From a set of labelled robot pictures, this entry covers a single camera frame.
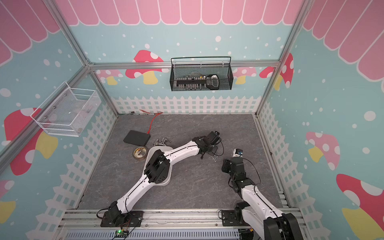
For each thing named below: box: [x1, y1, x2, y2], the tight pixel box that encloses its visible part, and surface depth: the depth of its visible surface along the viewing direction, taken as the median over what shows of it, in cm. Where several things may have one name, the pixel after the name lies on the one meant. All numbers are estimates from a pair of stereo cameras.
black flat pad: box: [123, 130, 151, 147], surface depth 109 cm
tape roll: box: [133, 146, 148, 161], surface depth 99 cm
